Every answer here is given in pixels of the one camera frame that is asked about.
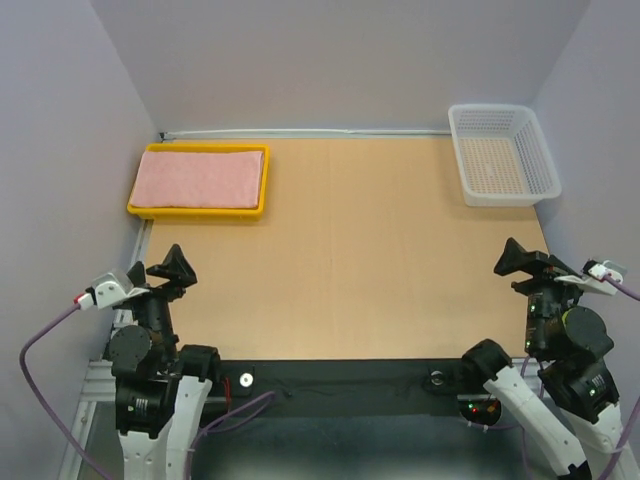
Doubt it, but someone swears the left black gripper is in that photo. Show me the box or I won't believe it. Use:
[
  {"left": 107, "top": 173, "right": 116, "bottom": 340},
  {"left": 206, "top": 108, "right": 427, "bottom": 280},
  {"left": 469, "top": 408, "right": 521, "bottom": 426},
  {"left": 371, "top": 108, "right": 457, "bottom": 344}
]
[{"left": 128, "top": 240, "right": 197, "bottom": 360}]

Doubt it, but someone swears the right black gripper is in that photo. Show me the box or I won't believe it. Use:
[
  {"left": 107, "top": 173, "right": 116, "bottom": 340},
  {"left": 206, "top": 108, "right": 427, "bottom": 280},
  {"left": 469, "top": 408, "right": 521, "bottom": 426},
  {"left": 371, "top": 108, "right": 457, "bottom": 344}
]
[{"left": 494, "top": 234, "right": 595, "bottom": 353}]

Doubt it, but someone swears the pink towel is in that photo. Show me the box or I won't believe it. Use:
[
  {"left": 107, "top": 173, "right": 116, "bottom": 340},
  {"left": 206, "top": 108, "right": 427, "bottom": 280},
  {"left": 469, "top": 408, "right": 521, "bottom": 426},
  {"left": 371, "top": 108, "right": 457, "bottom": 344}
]
[{"left": 130, "top": 151, "right": 264, "bottom": 209}]

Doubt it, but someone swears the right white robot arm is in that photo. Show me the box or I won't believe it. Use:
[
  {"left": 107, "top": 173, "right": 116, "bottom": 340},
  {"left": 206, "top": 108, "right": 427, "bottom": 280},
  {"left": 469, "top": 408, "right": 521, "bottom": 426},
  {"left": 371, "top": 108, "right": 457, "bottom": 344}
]
[{"left": 460, "top": 238, "right": 639, "bottom": 479}]

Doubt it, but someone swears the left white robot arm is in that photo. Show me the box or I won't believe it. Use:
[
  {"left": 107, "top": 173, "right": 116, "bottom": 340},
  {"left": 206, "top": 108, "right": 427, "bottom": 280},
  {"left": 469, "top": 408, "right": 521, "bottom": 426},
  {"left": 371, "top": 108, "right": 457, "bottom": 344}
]
[{"left": 108, "top": 244, "right": 223, "bottom": 479}]

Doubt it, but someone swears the white plastic basket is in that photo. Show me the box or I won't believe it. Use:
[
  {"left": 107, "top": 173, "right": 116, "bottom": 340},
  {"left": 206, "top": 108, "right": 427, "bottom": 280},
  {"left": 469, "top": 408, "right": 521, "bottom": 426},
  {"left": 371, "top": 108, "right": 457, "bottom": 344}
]
[{"left": 448, "top": 104, "right": 562, "bottom": 208}]

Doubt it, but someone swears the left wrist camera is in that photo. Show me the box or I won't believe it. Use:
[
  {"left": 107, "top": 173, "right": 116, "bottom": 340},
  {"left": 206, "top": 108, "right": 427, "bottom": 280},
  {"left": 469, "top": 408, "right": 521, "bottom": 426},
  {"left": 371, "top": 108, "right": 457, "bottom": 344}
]
[{"left": 74, "top": 270, "right": 150, "bottom": 311}]

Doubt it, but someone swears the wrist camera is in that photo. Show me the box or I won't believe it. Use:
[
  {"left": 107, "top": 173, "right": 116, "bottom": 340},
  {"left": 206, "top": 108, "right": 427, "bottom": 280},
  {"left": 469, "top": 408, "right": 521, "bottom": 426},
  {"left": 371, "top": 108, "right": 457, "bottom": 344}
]
[
  {"left": 554, "top": 259, "right": 628, "bottom": 296},
  {"left": 74, "top": 270, "right": 150, "bottom": 311}
]

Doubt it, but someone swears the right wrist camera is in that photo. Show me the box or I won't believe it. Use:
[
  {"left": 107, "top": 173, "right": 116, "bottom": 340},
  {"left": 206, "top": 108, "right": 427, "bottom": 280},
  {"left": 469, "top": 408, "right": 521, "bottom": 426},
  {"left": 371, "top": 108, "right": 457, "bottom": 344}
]
[{"left": 554, "top": 259, "right": 628, "bottom": 296}]

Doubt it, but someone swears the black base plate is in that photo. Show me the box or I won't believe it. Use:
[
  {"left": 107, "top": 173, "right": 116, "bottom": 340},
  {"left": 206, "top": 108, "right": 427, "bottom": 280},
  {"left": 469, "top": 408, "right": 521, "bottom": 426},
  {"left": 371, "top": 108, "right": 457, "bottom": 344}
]
[{"left": 187, "top": 357, "right": 521, "bottom": 426}]

